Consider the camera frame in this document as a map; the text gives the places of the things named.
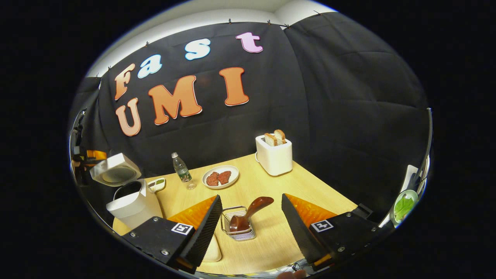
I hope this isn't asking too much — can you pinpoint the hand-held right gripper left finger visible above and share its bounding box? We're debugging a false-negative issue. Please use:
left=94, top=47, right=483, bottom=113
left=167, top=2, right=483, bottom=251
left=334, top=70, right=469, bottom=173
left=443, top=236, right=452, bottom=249
left=122, top=195, right=223, bottom=274

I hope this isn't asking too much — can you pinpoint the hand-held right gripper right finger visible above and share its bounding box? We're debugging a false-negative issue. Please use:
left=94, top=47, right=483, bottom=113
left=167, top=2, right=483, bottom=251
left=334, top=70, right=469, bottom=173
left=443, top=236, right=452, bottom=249
left=281, top=193, right=395, bottom=272

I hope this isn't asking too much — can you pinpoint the metal wire chopstick holder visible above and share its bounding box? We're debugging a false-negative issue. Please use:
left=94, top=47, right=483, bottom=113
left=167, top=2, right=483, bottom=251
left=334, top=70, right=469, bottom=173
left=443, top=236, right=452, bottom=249
left=220, top=205, right=257, bottom=242

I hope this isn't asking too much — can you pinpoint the wooden spoon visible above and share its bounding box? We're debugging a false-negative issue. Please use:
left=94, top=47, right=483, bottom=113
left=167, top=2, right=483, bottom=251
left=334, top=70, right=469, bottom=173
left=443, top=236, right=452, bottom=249
left=229, top=196, right=274, bottom=233

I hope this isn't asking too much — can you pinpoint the white rice cooker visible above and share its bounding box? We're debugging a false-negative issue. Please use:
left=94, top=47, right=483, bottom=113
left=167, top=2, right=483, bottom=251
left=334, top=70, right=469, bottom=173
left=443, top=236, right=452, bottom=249
left=90, top=153, right=164, bottom=230

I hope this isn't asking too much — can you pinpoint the small white dish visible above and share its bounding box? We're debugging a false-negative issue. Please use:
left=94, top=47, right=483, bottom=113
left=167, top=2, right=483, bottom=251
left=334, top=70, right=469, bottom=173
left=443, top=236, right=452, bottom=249
left=148, top=177, right=166, bottom=193

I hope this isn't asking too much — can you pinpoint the clear plastic water bottle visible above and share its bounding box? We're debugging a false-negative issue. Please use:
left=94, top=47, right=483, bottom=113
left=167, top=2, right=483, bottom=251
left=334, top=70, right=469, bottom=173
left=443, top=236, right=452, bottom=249
left=171, top=152, right=197, bottom=190

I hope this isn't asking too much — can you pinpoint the white round plate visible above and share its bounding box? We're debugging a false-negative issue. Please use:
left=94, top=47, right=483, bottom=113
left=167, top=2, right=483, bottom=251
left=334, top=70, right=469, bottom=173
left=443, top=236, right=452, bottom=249
left=202, top=165, right=240, bottom=190

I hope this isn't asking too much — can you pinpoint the white toaster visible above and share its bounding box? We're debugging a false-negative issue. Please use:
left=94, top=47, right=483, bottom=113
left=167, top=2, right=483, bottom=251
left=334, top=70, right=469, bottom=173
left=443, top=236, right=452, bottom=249
left=255, top=134, right=293, bottom=177

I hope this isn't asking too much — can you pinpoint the plate with green leaf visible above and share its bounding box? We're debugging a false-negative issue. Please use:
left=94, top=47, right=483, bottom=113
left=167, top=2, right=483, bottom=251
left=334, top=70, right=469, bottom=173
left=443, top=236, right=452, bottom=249
left=393, top=189, right=420, bottom=224

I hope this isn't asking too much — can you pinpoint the black backdrop cloth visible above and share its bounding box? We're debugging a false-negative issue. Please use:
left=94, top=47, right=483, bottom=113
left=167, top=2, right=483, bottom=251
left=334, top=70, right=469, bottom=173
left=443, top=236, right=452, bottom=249
left=69, top=12, right=431, bottom=221

